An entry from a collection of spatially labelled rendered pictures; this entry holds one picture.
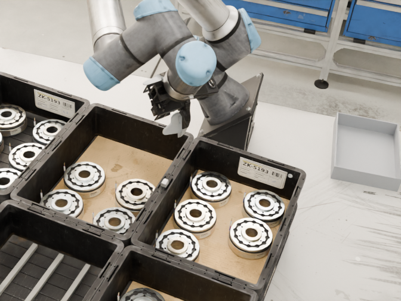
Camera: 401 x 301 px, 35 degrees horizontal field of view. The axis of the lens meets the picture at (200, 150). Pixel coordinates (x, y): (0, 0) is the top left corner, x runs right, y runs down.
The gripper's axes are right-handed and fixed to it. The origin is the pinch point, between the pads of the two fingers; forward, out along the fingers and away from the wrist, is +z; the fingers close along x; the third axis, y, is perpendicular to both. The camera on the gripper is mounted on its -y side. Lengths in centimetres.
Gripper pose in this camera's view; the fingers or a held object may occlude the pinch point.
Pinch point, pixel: (169, 107)
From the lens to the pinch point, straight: 152.1
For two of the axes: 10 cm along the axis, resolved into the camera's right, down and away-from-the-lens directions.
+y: -8.9, 3.4, -3.1
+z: -2.5, 2.1, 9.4
